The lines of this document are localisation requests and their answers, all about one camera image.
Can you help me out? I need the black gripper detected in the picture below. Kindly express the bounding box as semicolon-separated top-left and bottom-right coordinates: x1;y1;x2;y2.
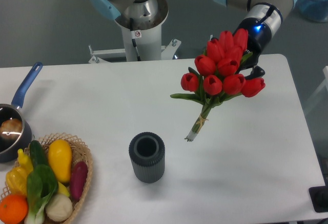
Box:
210;3;284;81

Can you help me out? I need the black cable on pedestal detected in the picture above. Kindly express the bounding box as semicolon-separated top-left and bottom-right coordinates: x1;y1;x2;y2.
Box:
129;18;142;62

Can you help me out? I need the bread roll in pan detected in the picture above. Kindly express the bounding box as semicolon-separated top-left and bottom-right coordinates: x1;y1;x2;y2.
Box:
1;118;23;140

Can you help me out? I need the dark grey ribbed vase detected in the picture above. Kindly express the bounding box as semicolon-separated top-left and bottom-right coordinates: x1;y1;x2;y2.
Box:
129;132;166;184

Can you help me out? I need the yellow squash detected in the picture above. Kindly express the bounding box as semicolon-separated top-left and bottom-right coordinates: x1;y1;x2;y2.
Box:
48;139;72;184

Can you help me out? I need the orange fruit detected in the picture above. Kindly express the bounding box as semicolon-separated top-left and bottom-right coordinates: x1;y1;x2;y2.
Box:
1;194;28;224

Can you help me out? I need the black device at table edge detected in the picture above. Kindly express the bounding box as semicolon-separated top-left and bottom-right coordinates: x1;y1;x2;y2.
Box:
309;186;327;213

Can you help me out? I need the woven wicker basket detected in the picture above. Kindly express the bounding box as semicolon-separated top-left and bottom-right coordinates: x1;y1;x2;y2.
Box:
1;133;93;223

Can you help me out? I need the green bok choy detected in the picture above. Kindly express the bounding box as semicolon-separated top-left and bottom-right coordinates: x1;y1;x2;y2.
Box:
24;165;58;223

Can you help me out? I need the purple eggplant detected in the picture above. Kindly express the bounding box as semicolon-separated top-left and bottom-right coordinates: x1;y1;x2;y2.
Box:
69;161;88;201

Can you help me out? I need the yellow bell pepper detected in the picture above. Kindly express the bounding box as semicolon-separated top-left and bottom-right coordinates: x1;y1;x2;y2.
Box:
6;166;28;196

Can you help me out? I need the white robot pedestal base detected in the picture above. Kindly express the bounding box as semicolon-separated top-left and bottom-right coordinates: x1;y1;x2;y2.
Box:
90;0;181;62

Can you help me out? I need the beige garlic bulb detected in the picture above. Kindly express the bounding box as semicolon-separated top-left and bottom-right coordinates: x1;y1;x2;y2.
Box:
46;194;73;222

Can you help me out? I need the blue handled saucepan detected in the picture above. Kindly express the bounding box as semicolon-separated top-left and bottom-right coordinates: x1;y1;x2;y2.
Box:
0;62;43;163

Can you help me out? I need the green cucumber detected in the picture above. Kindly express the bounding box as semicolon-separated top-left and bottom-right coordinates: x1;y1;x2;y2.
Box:
29;140;49;168

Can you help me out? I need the red tulip bouquet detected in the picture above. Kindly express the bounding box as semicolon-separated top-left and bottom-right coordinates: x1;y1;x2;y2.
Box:
170;29;265;141

